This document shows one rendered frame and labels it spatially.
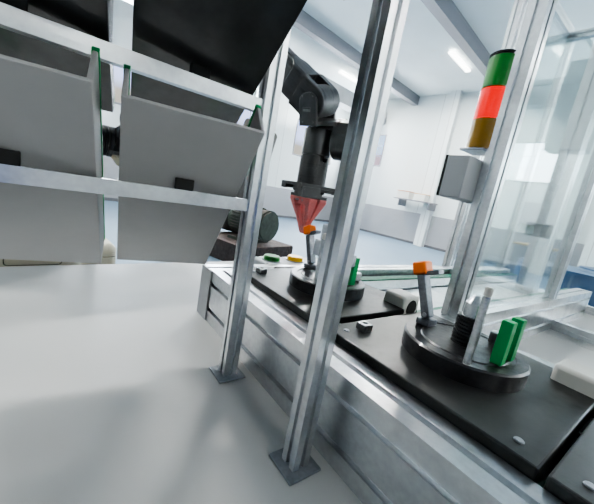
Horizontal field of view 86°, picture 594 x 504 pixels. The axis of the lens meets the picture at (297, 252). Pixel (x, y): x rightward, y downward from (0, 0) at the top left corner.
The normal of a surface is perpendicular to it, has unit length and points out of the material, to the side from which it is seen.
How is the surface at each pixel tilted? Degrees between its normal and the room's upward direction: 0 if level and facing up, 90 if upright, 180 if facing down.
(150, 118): 135
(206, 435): 0
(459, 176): 90
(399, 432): 90
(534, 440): 0
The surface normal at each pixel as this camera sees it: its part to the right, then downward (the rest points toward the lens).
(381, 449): -0.79, -0.03
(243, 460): 0.18, -0.97
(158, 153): 0.18, 0.86
